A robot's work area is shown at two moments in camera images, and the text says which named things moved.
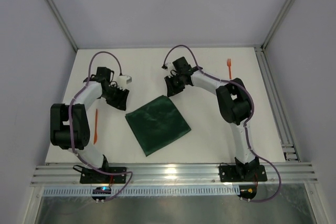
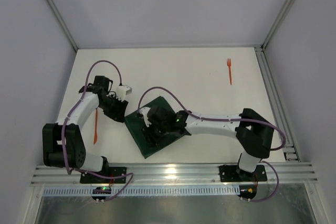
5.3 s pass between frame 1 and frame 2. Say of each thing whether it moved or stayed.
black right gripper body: moved
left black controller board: stayed
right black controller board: stayed
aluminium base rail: stayed
